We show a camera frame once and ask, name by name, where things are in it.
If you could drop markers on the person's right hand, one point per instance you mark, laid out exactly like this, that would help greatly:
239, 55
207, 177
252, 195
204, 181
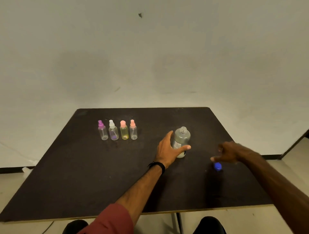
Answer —
233, 153

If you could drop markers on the person's left hand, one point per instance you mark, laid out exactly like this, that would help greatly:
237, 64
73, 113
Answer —
165, 153

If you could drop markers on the blue bottle cap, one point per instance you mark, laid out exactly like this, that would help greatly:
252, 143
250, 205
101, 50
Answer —
217, 166

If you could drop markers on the large clear plastic bottle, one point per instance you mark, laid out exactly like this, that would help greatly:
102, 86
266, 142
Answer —
182, 138

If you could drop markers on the small clear bottle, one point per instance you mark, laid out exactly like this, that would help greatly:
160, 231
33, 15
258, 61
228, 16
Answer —
133, 133
103, 135

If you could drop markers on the small yellow bottle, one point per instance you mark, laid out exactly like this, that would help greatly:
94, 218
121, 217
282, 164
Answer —
124, 133

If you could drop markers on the small purple-tinted bottle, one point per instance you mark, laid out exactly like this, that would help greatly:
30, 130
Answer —
114, 135

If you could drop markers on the person's right forearm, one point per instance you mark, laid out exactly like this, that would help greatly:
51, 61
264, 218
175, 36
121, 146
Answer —
277, 188

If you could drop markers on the person's left forearm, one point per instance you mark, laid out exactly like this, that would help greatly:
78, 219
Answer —
141, 190

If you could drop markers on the person's right leg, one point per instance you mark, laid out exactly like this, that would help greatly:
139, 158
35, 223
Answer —
210, 226

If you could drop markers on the black wristband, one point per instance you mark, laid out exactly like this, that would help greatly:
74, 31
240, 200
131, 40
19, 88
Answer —
159, 165

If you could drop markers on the black table leg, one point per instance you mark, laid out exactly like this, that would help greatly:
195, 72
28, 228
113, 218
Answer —
179, 223

